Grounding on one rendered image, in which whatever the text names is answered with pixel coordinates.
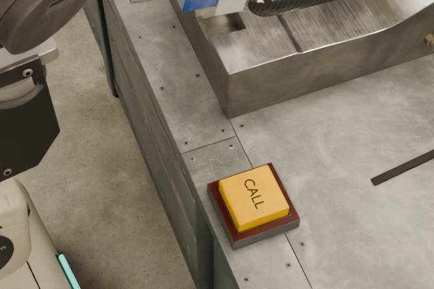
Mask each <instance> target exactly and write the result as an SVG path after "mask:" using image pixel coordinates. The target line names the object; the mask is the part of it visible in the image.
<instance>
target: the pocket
mask: <svg viewBox="0 0 434 289"><path fill-rule="evenodd" d="M195 11H196V20H197V22H198V24H199V26H200V28H201V30H202V31H203V33H204V35H205V37H206V39H207V41H208V43H209V45H210V41H209V38H210V37H211V36H214V35H215V37H218V36H221V35H225V34H229V33H232V32H235V31H239V30H242V29H245V28H246V26H245V25H244V23H243V21H242V18H241V17H240V15H239V13H238V12H234V13H230V14H223V15H217V16H214V14H213V12H212V10H211V8H210V7H209V8H202V9H198V10H195Z"/></svg>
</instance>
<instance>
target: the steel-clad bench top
mask: <svg viewBox="0 0 434 289"><path fill-rule="evenodd" d="M113 1H114V3H115V5H116V8H117V10H118V12H119V15H120V17H121V20H122V21H123V24H124V26H125V28H126V31H127V33H128V35H129V37H130V40H131V42H132V45H133V47H134V49H135V51H136V53H137V56H138V58H139V61H140V63H141V65H142V67H143V70H144V72H145V74H146V76H147V79H148V81H149V83H150V86H151V88H152V91H153V92H154V95H155V97H156V99H157V102H158V104H159V106H160V108H161V111H162V113H163V116H164V118H165V120H166V122H167V124H168V127H169V129H170V132H171V134H172V136H173V138H174V141H175V143H176V145H177V147H178V150H179V152H180V154H181V157H182V159H183V162H184V163H185V166H186V168H187V170H188V173H189V175H190V177H191V179H192V182H193V184H194V187H195V189H196V191H197V193H198V195H199V198H200V200H201V203H202V205H203V207H204V209H205V212H206V214H207V216H208V218H209V221H210V223H211V225H212V228H213V230H214V233H215V234H216V237H217V239H218V241H219V244H220V246H221V248H222V250H223V253H224V255H225V258H226V260H227V262H228V264H229V266H230V269H231V271H232V274H233V276H234V278H235V280H236V283H237V285H238V288H239V289H434V158H433V159H431V160H429V161H427V162H425V163H423V164H420V165H418V166H416V167H414V168H412V169H410V170H408V171H406V172H404V173H402V174H399V175H397V176H395V177H393V178H391V179H388V180H387V181H384V182H383V183H380V184H378V185H376V186H375V185H374V184H373V183H372V182H371V178H374V177H376V176H378V175H380V174H382V173H384V172H387V171H388V170H390V169H392V168H395V167H397V166H399V165H401V164H404V163H406V162H408V161H410V160H412V159H414V158H416V157H418V156H420V155H422V154H425V153H427V152H429V151H431V150H434V54H430V55H427V56H424V57H421V58H418V59H415V60H412V61H408V62H406V63H402V64H400V65H397V66H392V67H390V68H387V69H384V70H381V71H378V72H374V73H372V74H368V75H365V76H362V77H359V78H356V79H352V80H350V81H346V82H344V83H340V84H338V85H334V86H330V87H328V88H325V89H322V90H318V91H315V92H312V93H310V94H306V95H303V96H300V97H296V98H294V99H290V100H288V101H284V102H282V103H278V104H275V105H272V106H268V107H266V108H262V109H259V110H256V111H253V112H250V113H248V114H244V115H240V116H238V117H234V118H232V119H227V118H226V116H225V114H224V111H223V109H222V107H221V105H220V103H219V101H218V99H217V97H216V95H215V93H214V91H213V89H212V87H211V85H210V83H209V80H208V78H207V76H206V75H205V72H204V71H203V68H202V66H201V64H200V62H199V60H198V58H197V57H196V54H195V52H194V50H193V48H192V46H191V44H190V42H189V40H188V38H187V36H186V34H185V32H184V30H183V28H182V26H181V24H180V21H179V19H178V17H177V15H176V13H175V11H174V9H173V7H172V5H171V3H170V1H169V0H151V1H144V2H140V3H133V4H131V3H130V2H129V0H113ZM267 163H272V164H273V166H274V169H275V170H276V173H277V174H278V176H279V178H280V180H281V182H282V184H283V186H284V188H285V190H286V192H287V194H288V196H289V198H290V200H291V202H292V204H293V206H294V208H295V210H296V212H297V214H298V216H299V218H300V224H299V227H298V228H295V229H292V230H290V231H287V232H284V233H282V234H278V235H275V236H273V237H270V238H267V239H264V240H262V241H258V242H257V243H253V244H250V245H248V246H244V247H242V248H239V249H237V250H233V249H232V247H231V245H230V243H229V240H228V238H227V236H226V234H225V232H224V229H223V227H222V224H221V222H220V220H219V218H218V216H217V214H216V211H215V209H214V207H213V205H212V203H211V200H210V198H209V195H208V193H207V184H208V183H211V182H214V181H217V180H220V179H223V178H226V177H229V176H232V175H235V174H239V173H241V172H244V171H247V170H250V169H252V168H256V167H258V166H262V165H264V164H267Z"/></svg>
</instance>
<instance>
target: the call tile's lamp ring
mask: <svg viewBox="0 0 434 289"><path fill-rule="evenodd" d="M264 165H265V164H264ZM264 165H262V166H264ZM267 165H268V166H269V168H270V169H271V171H272V173H273V175H274V178H275V179H276V182H277V183H278V186H279V187H280V189H281V191H282V193H283V195H284V197H285V200H286V201H287V204H288V205H289V211H290V213H291V215H290V216H288V217H285V218H283V219H279V220H277V221H274V222H271V223H268V224H265V225H263V226H259V227H257V228H254V229H252V230H248V231H246V232H243V233H240V234H237V233H236V230H235V229H234V226H233V224H232V222H231V219H230V217H229V215H228V213H227V211H226V209H225V207H224V204H223V202H222V199H221V197H220V195H219V193H218V191H217V189H216V186H219V181H220V180H221V179H220V180H217V181H214V182H211V183H208V185H209V188H210V190H211V192H212V195H213V197H214V200H215V201H216V204H217V206H218V208H219V210H220V213H221V215H222V217H223V220H224V221H225V224H226V226H227V228H228V231H229V233H230V235H231V237H232V239H233V241H234V242H236V241H239V240H241V239H245V238H247V237H250V236H252V235H256V234H259V233H261V232H264V231H267V230H270V229H272V228H276V227H278V226H281V225H283V224H287V223H290V222H292V221H295V220H297V219H299V216H298V214H297V212H296V210H295V208H294V206H293V204H292V202H291V200H290V198H289V196H288V194H287V192H286V191H285V188H284V186H283V184H282V182H281V180H280V179H279V177H278V175H277V173H276V171H275V169H274V167H273V165H272V163H267ZM258 167H261V166H258ZM258 167H256V168H258ZM252 169H255V168H252ZM252 169H250V170H252ZM247 171H249V170H247ZM245 172H246V171H245ZM241 173H243V172H241ZM239 174H240V173H239ZM235 175H237V174H235ZM232 176H233V175H232ZM229 177H231V176H229ZM226 178H227V177H226ZM224 179H225V178H224Z"/></svg>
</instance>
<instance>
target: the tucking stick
mask: <svg viewBox="0 0 434 289"><path fill-rule="evenodd" d="M433 158H434V150H431V151H429V152H427V153H425V154H422V155H420V156H418V157H416V158H414V159H412V160H410V161H408V162H406V163H404V164H401V165H399V166H397V167H395V168H392V169H390V170H388V171H387V172H384V173H382V174H380V175H378V176H376V177H374V178H371V182H372V183H373V184H374V185H375V186H376V185H378V184H380V183H383V182H384V181H387V180H388V179H391V178H393V177H395V176H397V175H399V174H402V173H404V172H406V171H408V170H410V169H412V168H414V167H416V166H418V165H420V164H423V163H425V162H427V161H429V160H431V159H433Z"/></svg>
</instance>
